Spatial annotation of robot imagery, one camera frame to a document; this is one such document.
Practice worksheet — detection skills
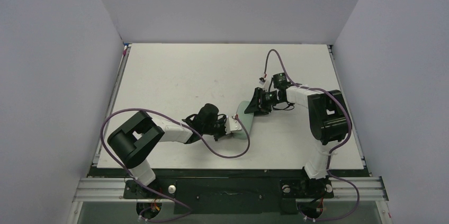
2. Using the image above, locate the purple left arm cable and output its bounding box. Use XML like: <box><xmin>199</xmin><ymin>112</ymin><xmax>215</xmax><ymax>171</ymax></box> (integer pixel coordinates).
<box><xmin>100</xmin><ymin>108</ymin><xmax>251</xmax><ymax>223</ymax></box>

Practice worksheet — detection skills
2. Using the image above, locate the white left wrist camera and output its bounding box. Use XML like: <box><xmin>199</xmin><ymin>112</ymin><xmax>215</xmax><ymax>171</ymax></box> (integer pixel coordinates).
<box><xmin>225</xmin><ymin>115</ymin><xmax>242</xmax><ymax>135</ymax></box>

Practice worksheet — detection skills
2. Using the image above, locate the aluminium mounting rail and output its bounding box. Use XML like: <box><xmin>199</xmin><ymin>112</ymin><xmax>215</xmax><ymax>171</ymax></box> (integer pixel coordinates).
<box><xmin>73</xmin><ymin>177</ymin><xmax>388</xmax><ymax>202</ymax></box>

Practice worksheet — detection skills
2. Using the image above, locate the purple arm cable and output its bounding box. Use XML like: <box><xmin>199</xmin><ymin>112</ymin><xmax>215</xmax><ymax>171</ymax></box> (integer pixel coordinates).
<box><xmin>100</xmin><ymin>108</ymin><xmax>251</xmax><ymax>223</ymax></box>
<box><xmin>264</xmin><ymin>49</ymin><xmax>361</xmax><ymax>222</ymax></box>

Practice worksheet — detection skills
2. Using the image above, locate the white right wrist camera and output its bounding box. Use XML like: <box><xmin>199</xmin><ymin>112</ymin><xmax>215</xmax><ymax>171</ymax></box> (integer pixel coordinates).
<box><xmin>259</xmin><ymin>77</ymin><xmax>271</xmax><ymax>92</ymax></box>

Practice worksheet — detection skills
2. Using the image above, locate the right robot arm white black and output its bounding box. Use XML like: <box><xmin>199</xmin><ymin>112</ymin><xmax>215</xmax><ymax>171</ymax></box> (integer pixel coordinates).
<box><xmin>244</xmin><ymin>73</ymin><xmax>352</xmax><ymax>180</ymax></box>

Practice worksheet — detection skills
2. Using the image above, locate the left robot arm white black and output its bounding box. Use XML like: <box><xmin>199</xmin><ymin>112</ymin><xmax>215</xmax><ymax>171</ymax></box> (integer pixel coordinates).
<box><xmin>107</xmin><ymin>103</ymin><xmax>228</xmax><ymax>185</ymax></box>

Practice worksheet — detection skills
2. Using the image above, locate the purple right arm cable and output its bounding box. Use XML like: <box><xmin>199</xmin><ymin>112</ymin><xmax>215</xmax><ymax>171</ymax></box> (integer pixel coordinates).
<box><xmin>264</xmin><ymin>49</ymin><xmax>361</xmax><ymax>222</ymax></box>

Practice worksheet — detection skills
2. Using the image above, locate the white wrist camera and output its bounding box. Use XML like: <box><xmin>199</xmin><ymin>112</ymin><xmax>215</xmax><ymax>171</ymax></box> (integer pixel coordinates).
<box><xmin>225</xmin><ymin>115</ymin><xmax>242</xmax><ymax>135</ymax></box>
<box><xmin>259</xmin><ymin>77</ymin><xmax>271</xmax><ymax>92</ymax></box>

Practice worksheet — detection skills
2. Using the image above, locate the mint green umbrella case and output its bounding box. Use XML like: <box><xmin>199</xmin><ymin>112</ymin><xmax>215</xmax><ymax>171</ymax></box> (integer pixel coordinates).
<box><xmin>231</xmin><ymin>101</ymin><xmax>254</xmax><ymax>140</ymax></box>

